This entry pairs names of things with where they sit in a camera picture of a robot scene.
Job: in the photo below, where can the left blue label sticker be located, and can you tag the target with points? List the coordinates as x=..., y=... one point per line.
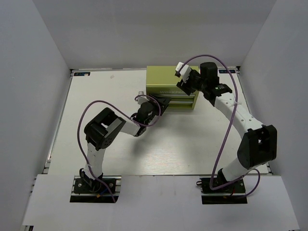
x=81, y=74

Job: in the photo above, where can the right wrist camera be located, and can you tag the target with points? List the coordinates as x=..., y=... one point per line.
x=182, y=70

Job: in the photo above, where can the right blue label sticker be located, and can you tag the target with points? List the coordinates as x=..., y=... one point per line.
x=224, y=71

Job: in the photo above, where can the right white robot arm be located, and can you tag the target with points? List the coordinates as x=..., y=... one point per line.
x=259, y=142

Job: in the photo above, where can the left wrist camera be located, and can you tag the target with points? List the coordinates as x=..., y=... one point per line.
x=141, y=98

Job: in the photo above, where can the green metal drawer cabinet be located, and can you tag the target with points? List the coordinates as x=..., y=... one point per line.
x=162, y=80

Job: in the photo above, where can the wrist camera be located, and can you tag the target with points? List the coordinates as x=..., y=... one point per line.
x=141, y=98
x=182, y=70

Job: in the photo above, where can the blue label sticker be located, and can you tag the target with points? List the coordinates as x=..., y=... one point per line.
x=224, y=71
x=81, y=74

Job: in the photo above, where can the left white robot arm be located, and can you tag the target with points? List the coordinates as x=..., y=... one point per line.
x=105, y=126

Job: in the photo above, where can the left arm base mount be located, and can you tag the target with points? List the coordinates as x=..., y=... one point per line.
x=83, y=193

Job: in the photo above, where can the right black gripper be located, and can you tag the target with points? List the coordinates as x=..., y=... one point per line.
x=185, y=86

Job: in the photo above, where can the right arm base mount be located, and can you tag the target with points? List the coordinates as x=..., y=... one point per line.
x=229, y=195

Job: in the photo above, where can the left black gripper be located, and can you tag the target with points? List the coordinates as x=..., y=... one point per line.
x=163, y=101

